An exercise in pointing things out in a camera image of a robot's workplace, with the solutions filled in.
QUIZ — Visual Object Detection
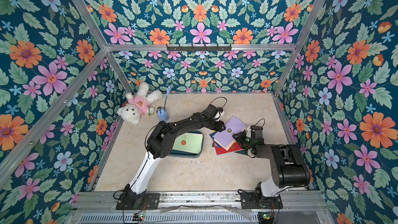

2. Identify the right green circuit board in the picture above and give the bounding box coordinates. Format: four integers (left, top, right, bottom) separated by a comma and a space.
257, 212, 275, 224

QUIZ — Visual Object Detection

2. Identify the white teddy bear pink shirt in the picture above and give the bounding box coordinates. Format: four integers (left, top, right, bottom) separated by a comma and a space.
117, 82, 163, 124

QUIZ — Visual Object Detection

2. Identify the aluminium front rail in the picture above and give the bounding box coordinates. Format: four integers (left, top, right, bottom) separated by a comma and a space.
66, 190, 334, 224

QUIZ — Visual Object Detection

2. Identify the light green envelope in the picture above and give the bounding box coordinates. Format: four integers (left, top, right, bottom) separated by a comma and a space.
170, 131, 204, 155

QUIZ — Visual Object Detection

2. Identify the lavender envelope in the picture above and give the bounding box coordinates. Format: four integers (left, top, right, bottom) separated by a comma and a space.
213, 116, 246, 146

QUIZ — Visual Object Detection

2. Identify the dark blue envelope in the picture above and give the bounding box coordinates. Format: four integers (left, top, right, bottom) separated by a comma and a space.
209, 131, 221, 148

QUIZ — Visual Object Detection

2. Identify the cream tan envelope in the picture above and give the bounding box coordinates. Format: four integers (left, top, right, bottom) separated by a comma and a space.
216, 141, 237, 150

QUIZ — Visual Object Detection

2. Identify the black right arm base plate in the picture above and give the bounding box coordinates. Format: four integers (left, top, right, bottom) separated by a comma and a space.
237, 189, 283, 210

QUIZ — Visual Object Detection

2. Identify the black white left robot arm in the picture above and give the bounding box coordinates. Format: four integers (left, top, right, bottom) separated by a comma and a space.
120, 104, 226, 206

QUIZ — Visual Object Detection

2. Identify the metal hook rail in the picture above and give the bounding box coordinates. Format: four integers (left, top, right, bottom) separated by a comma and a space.
166, 44, 232, 52

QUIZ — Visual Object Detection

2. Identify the dark green envelope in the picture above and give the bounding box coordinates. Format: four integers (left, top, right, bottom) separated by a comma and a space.
235, 150, 248, 156

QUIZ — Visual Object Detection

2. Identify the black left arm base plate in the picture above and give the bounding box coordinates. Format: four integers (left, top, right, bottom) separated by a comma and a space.
116, 192, 160, 211

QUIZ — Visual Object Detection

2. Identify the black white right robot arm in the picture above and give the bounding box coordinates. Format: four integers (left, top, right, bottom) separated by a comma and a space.
233, 125, 311, 209

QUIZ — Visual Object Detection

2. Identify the red envelope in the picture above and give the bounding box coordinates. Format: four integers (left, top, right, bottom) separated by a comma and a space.
213, 141, 245, 156

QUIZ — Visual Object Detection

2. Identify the dark teal storage box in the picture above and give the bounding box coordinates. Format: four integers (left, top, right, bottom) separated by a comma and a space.
164, 129, 205, 158

